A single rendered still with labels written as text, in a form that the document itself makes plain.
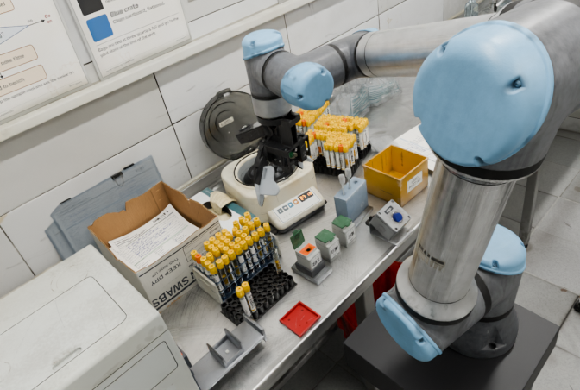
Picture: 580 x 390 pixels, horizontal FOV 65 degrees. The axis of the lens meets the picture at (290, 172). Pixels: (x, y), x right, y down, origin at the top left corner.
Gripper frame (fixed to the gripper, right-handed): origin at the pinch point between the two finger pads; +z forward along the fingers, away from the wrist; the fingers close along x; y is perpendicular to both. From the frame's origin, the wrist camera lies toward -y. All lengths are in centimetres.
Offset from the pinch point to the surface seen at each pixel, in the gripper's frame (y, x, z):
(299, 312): 10.7, -11.9, 24.7
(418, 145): 6, 61, 24
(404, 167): 8, 45, 22
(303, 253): 5.2, -1.5, 17.6
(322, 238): 5.8, 5.6, 18.6
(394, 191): 12.3, 31.6, 20.1
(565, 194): 43, 171, 112
